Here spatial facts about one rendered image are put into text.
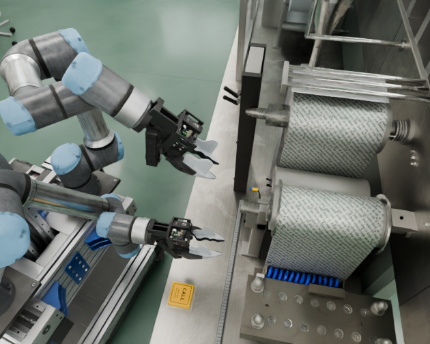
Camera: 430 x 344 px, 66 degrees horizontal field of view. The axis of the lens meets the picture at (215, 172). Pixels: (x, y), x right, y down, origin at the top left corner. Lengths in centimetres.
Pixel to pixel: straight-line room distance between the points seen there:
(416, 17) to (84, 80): 101
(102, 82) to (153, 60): 297
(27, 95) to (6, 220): 26
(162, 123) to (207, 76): 268
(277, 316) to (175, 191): 158
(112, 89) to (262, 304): 68
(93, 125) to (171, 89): 201
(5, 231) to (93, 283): 122
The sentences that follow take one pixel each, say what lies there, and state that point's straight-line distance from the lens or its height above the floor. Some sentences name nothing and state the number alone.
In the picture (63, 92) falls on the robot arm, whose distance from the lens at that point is 75.
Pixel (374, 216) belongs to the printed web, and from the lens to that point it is 85.
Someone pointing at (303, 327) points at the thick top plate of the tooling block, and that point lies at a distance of 101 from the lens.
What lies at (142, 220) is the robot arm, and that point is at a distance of 98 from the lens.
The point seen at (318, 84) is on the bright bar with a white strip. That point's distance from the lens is 89.
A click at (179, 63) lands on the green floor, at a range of 353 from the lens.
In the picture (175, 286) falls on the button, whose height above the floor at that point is 92.
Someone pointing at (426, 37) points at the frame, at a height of 148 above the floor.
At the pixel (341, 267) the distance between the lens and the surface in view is 100.
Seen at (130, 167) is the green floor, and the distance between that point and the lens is 261.
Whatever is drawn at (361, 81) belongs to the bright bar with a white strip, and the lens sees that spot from 94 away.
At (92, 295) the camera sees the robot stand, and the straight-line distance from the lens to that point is 196.
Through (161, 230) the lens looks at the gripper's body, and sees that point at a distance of 96.
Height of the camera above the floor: 198
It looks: 52 degrees down
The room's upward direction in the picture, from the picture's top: straight up
